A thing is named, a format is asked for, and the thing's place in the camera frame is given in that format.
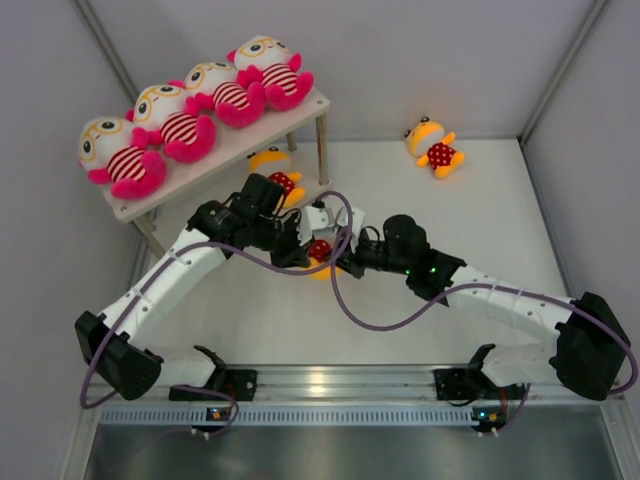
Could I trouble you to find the pink panda plush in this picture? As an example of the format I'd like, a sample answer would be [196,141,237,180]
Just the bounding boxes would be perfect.
[183,62,266,129]
[77,116,168,200]
[126,84,217,164]

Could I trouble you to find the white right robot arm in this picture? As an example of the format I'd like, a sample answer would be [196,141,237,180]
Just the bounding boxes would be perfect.
[337,210,631,401]

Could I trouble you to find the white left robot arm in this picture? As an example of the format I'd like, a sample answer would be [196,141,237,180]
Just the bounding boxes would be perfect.
[75,174,312,400]

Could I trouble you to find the corner metal profile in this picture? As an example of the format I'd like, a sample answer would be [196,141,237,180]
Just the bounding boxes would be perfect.
[69,0,139,120]
[517,0,613,146]

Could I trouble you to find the yellow plush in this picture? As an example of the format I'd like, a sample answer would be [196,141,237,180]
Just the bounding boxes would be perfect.
[403,116,466,179]
[308,239,333,281]
[247,146,306,208]

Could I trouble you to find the white two-tier shelf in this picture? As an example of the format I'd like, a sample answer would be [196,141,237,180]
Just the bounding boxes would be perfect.
[101,89,330,258]

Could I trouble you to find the yellow plush front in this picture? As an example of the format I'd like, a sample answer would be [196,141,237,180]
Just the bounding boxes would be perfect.
[308,239,333,281]

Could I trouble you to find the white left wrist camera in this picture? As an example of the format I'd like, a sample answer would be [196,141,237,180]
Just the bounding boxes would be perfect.
[297,205,335,246]

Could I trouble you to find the pink panda plush face-down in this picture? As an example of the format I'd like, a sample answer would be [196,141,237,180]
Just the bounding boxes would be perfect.
[227,35,314,111]

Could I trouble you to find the yellow plush back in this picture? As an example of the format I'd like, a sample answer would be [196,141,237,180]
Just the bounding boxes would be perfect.
[403,116,466,179]

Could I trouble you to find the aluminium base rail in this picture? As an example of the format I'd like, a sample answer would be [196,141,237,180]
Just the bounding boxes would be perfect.
[159,363,626,401]

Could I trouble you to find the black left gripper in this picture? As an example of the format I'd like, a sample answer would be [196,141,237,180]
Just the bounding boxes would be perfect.
[251,212,316,273]

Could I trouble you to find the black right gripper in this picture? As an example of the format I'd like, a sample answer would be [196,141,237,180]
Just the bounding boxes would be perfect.
[323,230,412,280]

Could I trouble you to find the right corner metal profile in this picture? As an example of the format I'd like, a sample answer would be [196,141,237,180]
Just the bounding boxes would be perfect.
[517,0,613,146]

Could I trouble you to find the grey slotted cable duct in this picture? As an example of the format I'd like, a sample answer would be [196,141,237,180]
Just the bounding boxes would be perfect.
[99,404,484,427]

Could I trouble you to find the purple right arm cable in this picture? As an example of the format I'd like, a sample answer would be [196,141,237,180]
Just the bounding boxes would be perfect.
[328,227,637,441]

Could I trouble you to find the left corner metal profile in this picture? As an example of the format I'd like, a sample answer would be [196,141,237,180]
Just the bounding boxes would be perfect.
[69,0,139,120]

